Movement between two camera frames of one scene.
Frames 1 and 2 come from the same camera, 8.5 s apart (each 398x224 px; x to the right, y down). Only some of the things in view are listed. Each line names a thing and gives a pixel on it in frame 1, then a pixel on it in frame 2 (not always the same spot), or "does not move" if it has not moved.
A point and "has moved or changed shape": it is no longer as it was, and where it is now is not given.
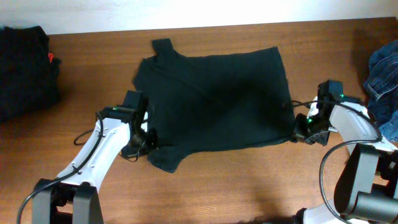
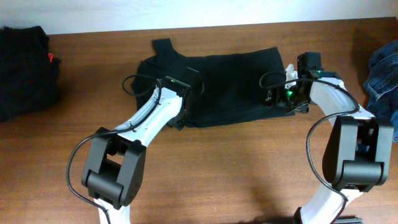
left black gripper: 130,153 → 180,122
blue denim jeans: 381,86 does not move
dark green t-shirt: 212,101 has moved or changed shape
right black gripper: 299,132 → 303,108
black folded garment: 29,74 does not move
